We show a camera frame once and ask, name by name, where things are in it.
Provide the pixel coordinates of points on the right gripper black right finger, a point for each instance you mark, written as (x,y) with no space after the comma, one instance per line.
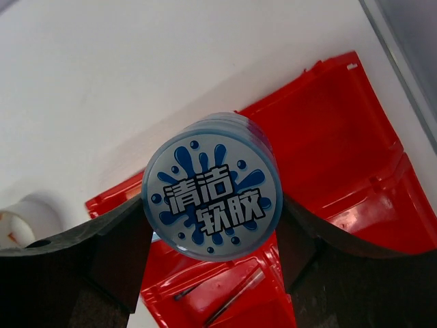
(336,279)

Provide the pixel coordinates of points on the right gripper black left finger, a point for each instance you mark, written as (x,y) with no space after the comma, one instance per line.
(87,276)

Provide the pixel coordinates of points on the red gel pen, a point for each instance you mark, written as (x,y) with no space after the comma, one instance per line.
(249,283)

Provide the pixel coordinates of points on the large grey tape roll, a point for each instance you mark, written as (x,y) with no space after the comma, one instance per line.
(28,220)

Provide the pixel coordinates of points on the blue gel pen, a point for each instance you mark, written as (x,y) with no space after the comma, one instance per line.
(184,293)

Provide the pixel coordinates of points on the blue slime jar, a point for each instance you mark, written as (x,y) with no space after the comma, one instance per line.
(213,192)

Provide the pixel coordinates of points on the red bin front left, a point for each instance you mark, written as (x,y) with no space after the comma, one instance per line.
(267,305)

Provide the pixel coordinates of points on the red bin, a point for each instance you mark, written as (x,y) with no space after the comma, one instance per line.
(330,136)
(116,196)
(393,212)
(267,305)

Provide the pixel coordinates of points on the red bin front right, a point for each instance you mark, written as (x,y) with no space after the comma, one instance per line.
(393,212)

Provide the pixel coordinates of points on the red bin back left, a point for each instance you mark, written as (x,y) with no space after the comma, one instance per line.
(116,196)

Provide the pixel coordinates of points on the red bin back right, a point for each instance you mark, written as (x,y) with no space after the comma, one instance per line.
(330,136)

